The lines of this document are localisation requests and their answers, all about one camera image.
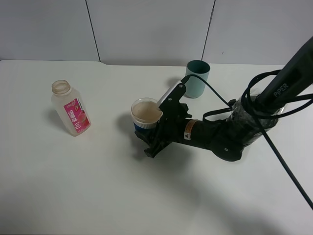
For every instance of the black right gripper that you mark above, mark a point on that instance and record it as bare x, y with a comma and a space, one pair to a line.
170, 128

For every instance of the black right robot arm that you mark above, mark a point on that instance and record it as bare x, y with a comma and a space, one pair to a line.
226, 132

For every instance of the teal plastic cup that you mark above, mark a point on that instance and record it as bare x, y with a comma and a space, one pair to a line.
194, 86

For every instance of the blue sleeve glass cup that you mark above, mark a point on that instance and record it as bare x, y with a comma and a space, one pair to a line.
145, 114

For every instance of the pink label drink bottle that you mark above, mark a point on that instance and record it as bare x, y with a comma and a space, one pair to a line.
68, 104

